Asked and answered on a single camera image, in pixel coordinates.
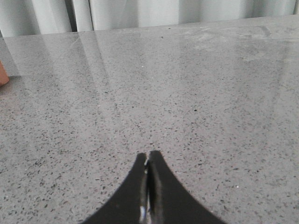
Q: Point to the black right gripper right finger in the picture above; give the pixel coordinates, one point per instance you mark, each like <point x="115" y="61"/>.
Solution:
<point x="170" y="202"/>

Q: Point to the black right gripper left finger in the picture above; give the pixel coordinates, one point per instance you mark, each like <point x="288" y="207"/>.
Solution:
<point x="128" y="205"/>

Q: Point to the orange foam cube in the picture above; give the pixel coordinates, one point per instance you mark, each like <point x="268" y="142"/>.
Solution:
<point x="4" y="79"/>

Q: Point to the pale green curtain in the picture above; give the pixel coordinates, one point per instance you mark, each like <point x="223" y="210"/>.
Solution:
<point x="34" y="17"/>

